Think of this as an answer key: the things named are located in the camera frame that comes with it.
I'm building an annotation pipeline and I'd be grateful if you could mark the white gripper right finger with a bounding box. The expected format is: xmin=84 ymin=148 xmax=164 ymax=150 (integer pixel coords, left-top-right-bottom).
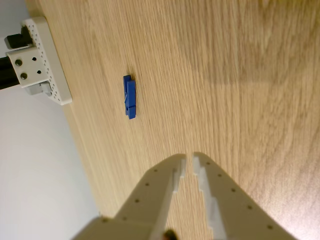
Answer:
xmin=191 ymin=151 xmax=300 ymax=240

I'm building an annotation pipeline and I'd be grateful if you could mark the white bracket with screws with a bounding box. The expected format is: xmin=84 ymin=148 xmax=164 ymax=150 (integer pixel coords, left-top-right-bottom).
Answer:
xmin=6 ymin=46 xmax=48 ymax=89

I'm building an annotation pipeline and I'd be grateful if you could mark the white perforated mount plate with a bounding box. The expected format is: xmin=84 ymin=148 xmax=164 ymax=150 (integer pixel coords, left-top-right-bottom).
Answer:
xmin=20 ymin=16 xmax=73 ymax=106

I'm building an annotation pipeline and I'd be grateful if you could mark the grey clamp block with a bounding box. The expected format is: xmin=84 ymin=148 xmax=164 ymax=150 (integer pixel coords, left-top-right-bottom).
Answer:
xmin=24 ymin=80 xmax=54 ymax=97

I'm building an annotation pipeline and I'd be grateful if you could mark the black clamp block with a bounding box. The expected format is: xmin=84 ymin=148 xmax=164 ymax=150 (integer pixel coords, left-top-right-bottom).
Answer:
xmin=4 ymin=26 xmax=33 ymax=50

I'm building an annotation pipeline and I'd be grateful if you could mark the blue clothes peg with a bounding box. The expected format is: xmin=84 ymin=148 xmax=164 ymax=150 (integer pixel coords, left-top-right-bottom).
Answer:
xmin=122 ymin=74 xmax=138 ymax=120

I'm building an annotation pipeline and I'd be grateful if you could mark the black stand pole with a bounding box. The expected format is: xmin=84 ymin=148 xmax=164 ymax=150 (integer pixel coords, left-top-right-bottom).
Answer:
xmin=0 ymin=56 xmax=20 ymax=91

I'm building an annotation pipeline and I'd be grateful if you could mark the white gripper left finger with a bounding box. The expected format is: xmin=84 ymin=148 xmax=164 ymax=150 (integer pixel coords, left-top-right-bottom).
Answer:
xmin=71 ymin=152 xmax=187 ymax=240

